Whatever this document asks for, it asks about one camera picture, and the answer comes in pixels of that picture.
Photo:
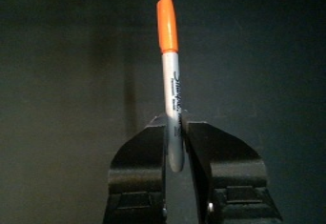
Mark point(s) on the grey marker pen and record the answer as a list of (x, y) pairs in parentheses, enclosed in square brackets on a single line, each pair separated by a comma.
[(171, 85)]

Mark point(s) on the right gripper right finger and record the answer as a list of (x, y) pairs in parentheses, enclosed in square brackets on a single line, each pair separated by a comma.
[(228, 167)]

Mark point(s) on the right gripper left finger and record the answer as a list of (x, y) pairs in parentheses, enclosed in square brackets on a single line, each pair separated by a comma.
[(137, 164)]

